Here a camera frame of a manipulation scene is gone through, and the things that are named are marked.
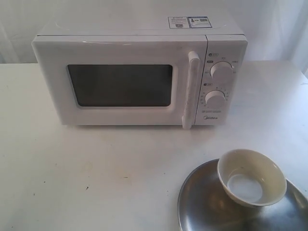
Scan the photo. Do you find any white microwave door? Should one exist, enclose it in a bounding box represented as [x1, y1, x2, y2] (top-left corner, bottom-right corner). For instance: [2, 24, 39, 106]
[32, 35, 207, 129]

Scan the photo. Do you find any white ceramic bowl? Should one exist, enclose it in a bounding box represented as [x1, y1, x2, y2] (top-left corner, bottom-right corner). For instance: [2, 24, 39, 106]
[217, 149, 287, 207]

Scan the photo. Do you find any white microwave oven body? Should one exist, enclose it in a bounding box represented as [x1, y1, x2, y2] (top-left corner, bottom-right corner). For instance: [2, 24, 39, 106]
[36, 16, 247, 126]

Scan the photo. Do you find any blue white label sticker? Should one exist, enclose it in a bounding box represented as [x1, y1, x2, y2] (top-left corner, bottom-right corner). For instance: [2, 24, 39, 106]
[168, 16, 212, 29]

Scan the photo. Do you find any round stainless steel plate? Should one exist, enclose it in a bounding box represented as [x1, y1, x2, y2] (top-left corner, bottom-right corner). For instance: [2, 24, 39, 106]
[178, 159, 308, 231]

